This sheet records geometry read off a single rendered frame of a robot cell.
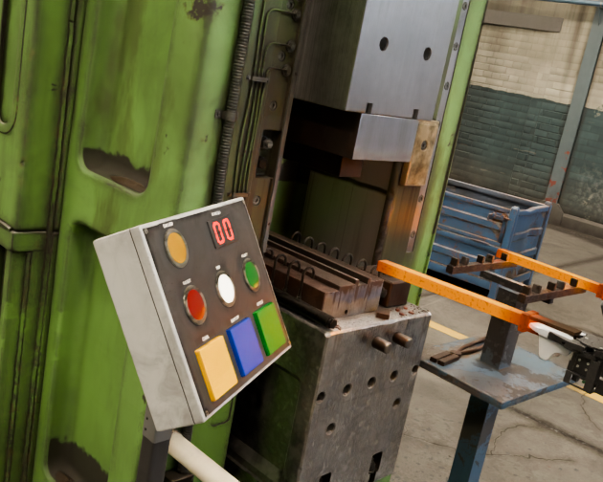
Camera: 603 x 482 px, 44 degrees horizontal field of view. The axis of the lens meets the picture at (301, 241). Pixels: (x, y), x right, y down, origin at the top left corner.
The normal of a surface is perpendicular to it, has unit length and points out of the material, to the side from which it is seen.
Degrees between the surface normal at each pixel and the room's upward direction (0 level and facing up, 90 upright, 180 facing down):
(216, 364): 60
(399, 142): 90
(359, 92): 90
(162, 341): 90
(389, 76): 90
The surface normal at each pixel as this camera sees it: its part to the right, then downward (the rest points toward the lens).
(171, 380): -0.33, 0.17
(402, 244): 0.69, 0.30
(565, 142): -0.67, 0.06
